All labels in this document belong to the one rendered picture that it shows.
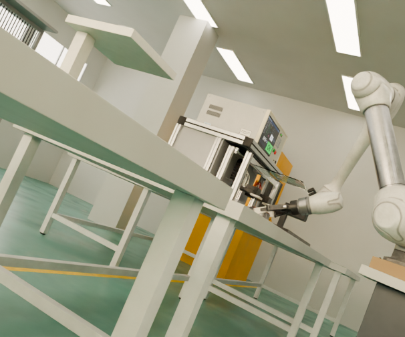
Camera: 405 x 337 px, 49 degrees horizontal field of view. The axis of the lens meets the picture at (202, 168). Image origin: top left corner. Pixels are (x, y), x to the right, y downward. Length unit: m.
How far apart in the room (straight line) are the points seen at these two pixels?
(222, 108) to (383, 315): 1.29
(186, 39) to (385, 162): 5.12
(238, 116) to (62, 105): 1.96
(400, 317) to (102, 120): 1.61
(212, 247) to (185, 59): 5.36
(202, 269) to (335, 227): 6.35
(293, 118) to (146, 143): 7.66
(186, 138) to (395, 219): 1.12
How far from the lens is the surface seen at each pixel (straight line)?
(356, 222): 7.62
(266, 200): 2.53
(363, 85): 2.03
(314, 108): 8.24
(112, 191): 6.38
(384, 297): 1.96
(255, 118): 2.37
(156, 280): 0.89
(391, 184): 1.88
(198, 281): 1.36
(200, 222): 6.21
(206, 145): 2.27
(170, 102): 6.36
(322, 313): 3.84
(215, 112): 2.46
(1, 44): 0.43
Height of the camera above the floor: 0.67
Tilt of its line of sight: 6 degrees up
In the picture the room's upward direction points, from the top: 23 degrees clockwise
